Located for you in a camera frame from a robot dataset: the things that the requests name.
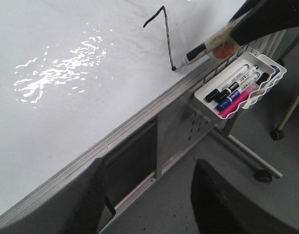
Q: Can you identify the taped black whiteboard marker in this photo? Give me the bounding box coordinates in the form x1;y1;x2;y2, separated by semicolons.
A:
179;13;247;67

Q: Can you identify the white whiteboard surface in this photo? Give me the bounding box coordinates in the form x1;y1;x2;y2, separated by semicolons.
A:
0;0;243;216

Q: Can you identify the grey whiteboard frame rail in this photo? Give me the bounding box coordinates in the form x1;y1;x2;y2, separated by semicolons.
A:
0;55;235;234

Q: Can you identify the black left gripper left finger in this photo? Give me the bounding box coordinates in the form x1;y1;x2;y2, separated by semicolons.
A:
191;159;299;234

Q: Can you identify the grey stand leg with caster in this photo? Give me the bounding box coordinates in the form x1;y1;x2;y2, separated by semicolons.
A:
214;115;283;183

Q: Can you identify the black capped whiteboard marker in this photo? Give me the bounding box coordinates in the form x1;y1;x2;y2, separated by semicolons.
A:
205;64;249;102

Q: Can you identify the pink highlighter marker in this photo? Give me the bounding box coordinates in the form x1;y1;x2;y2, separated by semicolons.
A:
219;83;259;118

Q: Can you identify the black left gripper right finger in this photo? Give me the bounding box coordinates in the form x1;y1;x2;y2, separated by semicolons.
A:
230;0;299;46

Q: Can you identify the black marker in rear tray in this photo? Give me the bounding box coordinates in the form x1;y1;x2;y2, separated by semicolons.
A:
256;73;269;86

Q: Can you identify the white plastic marker tray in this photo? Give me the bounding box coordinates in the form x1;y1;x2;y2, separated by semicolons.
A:
193;52;280;120

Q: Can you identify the blue capped whiteboard marker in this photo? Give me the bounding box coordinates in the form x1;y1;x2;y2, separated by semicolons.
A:
216;72;260;111

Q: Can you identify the grey pegboard stand panel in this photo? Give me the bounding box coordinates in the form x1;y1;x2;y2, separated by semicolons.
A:
98;43;286;234

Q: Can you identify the grey chair leg with caster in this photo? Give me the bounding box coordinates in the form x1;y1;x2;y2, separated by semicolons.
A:
269;29;299;141

